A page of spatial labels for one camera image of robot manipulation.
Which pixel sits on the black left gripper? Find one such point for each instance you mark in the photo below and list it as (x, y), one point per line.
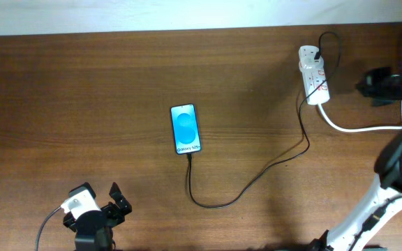
(115, 215)

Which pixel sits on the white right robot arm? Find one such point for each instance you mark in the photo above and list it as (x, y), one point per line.
(384, 198)

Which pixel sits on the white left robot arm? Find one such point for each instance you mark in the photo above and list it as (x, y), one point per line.
(93, 224)

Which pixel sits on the white power strip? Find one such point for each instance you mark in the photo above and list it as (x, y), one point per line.
(315, 84)

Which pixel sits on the white charger plug adapter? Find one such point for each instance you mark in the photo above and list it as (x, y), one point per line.
(309, 63)

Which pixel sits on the blue Galaxy smartphone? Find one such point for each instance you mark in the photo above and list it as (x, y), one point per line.
(185, 129)

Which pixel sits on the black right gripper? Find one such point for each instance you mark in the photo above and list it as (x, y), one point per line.
(363, 84)

